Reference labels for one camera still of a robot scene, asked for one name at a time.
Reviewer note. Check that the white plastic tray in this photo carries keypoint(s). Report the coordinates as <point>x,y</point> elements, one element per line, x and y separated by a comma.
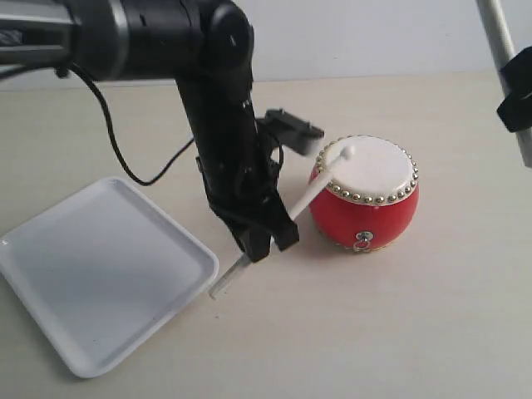
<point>102,271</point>

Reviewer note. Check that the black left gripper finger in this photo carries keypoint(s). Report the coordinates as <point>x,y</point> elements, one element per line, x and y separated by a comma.
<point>252,239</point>
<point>278,225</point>

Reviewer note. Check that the white drumstick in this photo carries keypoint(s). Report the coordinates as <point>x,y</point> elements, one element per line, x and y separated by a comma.
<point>502,50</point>
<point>314,188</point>

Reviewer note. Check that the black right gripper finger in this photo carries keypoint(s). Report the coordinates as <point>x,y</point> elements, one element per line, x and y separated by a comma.
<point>515,112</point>
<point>516,74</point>

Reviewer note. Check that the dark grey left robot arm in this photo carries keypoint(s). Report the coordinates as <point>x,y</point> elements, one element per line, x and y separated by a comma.
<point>206,47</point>

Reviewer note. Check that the small red drum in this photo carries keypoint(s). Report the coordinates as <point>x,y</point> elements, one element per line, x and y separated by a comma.
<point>371,199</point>

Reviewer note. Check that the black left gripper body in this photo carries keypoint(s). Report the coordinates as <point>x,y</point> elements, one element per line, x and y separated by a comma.
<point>240,178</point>

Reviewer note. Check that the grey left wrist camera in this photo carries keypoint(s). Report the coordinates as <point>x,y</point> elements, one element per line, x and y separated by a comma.
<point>281,128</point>

